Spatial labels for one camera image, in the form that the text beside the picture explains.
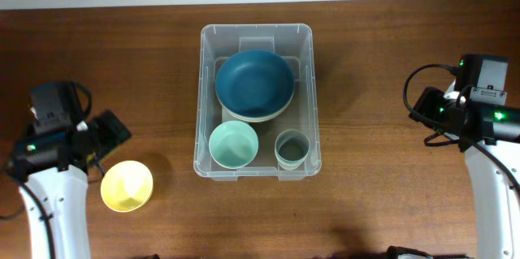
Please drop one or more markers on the green plastic bowl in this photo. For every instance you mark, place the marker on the green plastic bowl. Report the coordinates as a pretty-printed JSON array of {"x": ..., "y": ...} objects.
[{"x": 233, "y": 141}]

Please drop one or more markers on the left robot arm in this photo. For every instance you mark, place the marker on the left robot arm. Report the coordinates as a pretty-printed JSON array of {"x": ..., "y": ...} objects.
[{"x": 55, "y": 202}]

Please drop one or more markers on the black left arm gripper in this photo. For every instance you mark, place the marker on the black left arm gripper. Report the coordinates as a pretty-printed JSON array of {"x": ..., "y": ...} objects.
[{"x": 114, "y": 130}]

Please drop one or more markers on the blue plastic bowl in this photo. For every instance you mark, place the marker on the blue plastic bowl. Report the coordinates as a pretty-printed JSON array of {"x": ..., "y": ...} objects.
[{"x": 255, "y": 83}]

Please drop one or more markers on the cream plastic cup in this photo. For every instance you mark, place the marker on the cream plastic cup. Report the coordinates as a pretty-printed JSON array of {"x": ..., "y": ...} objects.
[{"x": 289, "y": 166}]

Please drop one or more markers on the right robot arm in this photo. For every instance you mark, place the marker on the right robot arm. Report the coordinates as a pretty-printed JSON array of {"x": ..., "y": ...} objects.
[{"x": 491, "y": 152}]

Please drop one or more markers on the green plastic cup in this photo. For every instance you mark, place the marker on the green plastic cup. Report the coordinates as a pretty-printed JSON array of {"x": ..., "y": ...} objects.
[{"x": 290, "y": 160}]

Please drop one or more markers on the clear plastic storage container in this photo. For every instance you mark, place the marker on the clear plastic storage container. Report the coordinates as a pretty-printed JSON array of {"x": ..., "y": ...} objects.
[{"x": 294, "y": 43}]

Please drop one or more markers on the white label in container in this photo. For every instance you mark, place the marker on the white label in container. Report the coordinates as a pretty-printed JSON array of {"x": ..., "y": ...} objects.
[{"x": 226, "y": 116}]

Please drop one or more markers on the white plastic bowl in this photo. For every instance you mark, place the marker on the white plastic bowl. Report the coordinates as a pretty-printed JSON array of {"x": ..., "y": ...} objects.
[{"x": 232, "y": 165}]

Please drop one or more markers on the yellow plastic bowl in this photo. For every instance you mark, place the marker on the yellow plastic bowl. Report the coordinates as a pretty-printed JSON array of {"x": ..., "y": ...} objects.
[{"x": 127, "y": 186}]

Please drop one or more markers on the beige bowl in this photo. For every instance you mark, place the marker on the beige bowl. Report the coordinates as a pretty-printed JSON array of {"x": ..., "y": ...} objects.
[
  {"x": 256, "y": 102},
  {"x": 254, "y": 119}
]

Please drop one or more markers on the grey translucent plastic cup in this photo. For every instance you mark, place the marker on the grey translucent plastic cup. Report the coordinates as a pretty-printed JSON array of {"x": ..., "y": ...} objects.
[{"x": 292, "y": 140}]

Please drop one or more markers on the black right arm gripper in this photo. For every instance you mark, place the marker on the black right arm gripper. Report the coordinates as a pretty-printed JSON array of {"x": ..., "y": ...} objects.
[{"x": 426, "y": 101}]

